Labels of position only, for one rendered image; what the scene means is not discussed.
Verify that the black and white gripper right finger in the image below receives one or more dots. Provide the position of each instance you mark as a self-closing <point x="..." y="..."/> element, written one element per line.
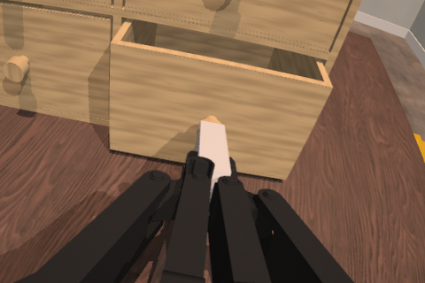
<point x="241" y="239"/>

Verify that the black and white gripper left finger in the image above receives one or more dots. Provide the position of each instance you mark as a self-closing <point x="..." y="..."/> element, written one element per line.
<point x="106" y="249"/>

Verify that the light wooden chest of drawers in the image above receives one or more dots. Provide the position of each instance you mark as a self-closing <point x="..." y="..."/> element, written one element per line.
<point x="117" y="10"/>

